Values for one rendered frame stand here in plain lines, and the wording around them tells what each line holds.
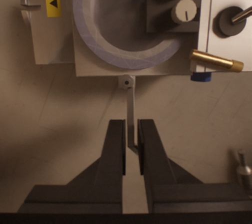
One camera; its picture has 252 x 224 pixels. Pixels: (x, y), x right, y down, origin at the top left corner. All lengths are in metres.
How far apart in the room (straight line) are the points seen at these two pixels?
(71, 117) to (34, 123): 0.05
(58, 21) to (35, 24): 0.02
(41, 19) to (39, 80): 0.11
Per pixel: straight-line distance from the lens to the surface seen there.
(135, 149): 0.16
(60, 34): 0.17
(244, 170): 0.32
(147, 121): 0.15
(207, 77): 0.18
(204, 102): 0.27
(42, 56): 0.18
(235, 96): 0.29
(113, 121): 0.15
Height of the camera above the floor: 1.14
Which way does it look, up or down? 75 degrees down
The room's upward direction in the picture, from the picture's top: 180 degrees counter-clockwise
